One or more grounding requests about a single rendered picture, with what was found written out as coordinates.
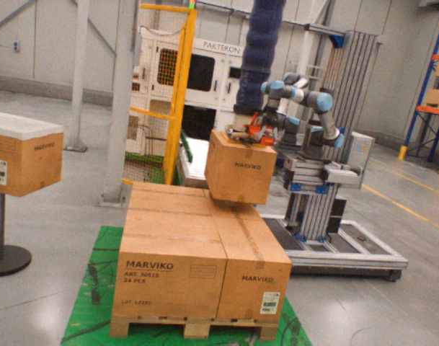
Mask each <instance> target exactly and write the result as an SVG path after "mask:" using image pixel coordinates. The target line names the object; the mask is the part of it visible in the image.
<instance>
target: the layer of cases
mask: <svg viewBox="0 0 439 346"><path fill-rule="evenodd" d="M292 265H293V263H292V262H291V261H290V259H289V258H288V256H287V254H286V253H285V252H284V250H283V248H282V247H281V246H280V245H279V243H278V241H277V240H276V238H275V237H274V235H273V233H272V232H271V230H270V229H269V227H268V226H267V224H266V223H265V222H264V220H263V219H262V217H261V215H260V214H259V213H258V212H257V211H256V209H255V208H254V206H253V205H252V204H251V203H240V202H234V201H227V200H216V199H213V196H212V194H211V192H210V190H203V189H195V188H189V187H175V186H169V185H156V184H149V183H141V182H133V186H132V190H131V194H130V201H129V205H128V212H127V216H126V220H125V227H124V232H123V239H122V243H121V247H120V256H118V263H117V276H116V283H115V296H114V303H113V310H112V315H129V316H172V317H192V318H214V319H215V318H217V319H256V320H278V319H279V316H280V310H281V307H282V304H283V298H285V297H284V295H285V292H286V290H285V289H287V288H286V286H288V284H287V283H288V280H289V277H290V274H291V268H292Z"/></svg>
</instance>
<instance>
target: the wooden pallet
mask: <svg viewBox="0 0 439 346"><path fill-rule="evenodd" d="M129 322H141V323H165V324H182V326H183V335H184V339H208V335H209V330H210V325H211V324H212V325H237V326H254V327H255V329H256V333H257V336H258V338H259V340H274V339H275V334H276V331H277V326H278V322H279V321H278V320H256V319H217V318H215V319H214V318H192V317H172V316H129V315H112V319H111V327H110V337H127V336H128V324H129Z"/></svg>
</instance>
